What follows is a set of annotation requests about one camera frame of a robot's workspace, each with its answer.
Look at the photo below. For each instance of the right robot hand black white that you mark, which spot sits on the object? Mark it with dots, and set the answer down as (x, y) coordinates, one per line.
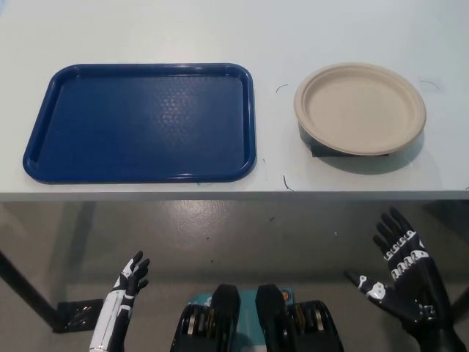
(417, 286)

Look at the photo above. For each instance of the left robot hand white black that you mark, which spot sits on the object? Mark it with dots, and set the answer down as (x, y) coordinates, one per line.
(111, 311)

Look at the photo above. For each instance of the beige paper plate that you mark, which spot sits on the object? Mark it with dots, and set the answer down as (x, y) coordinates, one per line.
(359, 106)

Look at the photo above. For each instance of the black table foot plate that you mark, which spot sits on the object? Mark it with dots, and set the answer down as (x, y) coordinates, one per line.
(78, 313)

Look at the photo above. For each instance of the blue plastic tray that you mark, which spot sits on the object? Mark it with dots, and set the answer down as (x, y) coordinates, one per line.
(139, 121)

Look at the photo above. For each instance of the dark metal table leg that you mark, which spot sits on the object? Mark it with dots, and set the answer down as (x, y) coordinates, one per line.
(25, 282)

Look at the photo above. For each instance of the left black robot body block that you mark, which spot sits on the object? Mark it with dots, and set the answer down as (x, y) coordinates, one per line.
(223, 304)

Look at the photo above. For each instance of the black robot body block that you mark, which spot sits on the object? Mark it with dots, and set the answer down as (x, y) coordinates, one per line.
(223, 304)
(271, 308)

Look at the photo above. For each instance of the right black robot body block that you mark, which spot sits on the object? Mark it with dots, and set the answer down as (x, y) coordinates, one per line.
(271, 308)

